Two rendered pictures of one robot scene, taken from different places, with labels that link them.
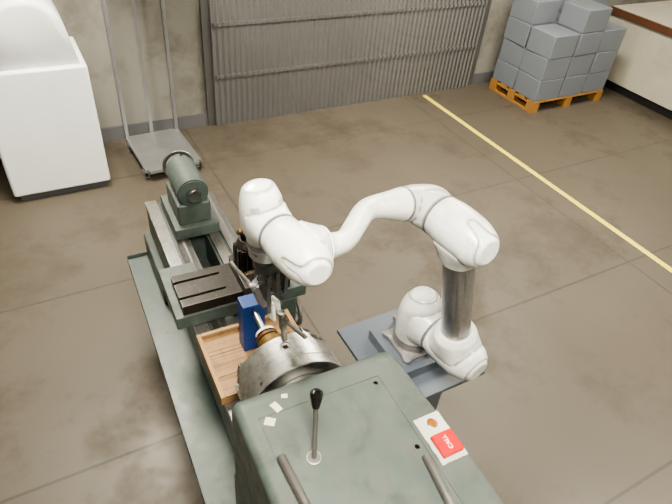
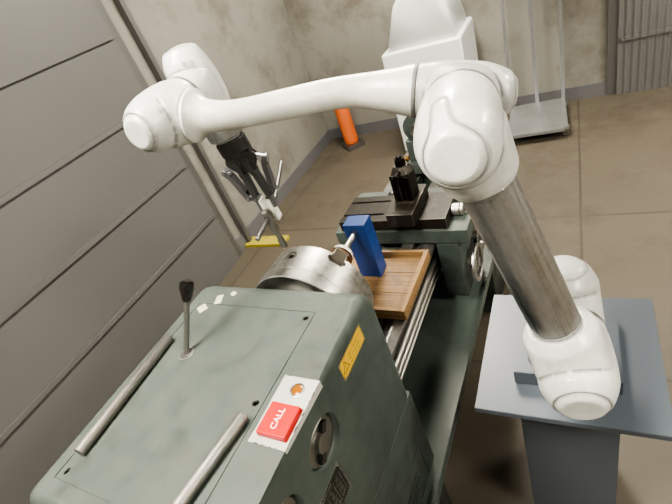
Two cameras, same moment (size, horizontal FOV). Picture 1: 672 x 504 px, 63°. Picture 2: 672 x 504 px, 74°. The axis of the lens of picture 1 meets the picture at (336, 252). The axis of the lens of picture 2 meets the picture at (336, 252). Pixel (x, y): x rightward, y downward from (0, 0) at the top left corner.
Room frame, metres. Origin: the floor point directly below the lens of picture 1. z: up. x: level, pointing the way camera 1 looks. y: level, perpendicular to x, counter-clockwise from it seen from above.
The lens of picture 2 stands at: (0.76, -0.85, 1.86)
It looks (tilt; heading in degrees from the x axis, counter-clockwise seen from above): 33 degrees down; 67
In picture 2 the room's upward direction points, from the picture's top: 22 degrees counter-clockwise
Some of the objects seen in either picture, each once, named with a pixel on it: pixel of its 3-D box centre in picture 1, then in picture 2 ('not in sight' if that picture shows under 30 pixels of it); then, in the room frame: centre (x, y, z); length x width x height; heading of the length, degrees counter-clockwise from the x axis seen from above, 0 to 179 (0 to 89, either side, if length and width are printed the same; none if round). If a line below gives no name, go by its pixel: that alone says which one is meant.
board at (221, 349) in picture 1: (257, 353); (369, 281); (1.30, 0.25, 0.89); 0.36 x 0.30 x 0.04; 120
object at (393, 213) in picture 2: (248, 273); (407, 204); (1.60, 0.33, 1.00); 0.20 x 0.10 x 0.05; 30
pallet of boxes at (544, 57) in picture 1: (559, 49); not in sight; (6.25, -2.20, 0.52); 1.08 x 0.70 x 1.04; 122
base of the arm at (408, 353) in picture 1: (410, 333); not in sight; (1.53, -0.33, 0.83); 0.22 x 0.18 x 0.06; 32
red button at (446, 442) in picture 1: (446, 443); (280, 421); (0.77, -0.32, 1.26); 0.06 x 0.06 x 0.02; 30
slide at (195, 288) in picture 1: (231, 281); (397, 211); (1.59, 0.40, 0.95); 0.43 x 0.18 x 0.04; 120
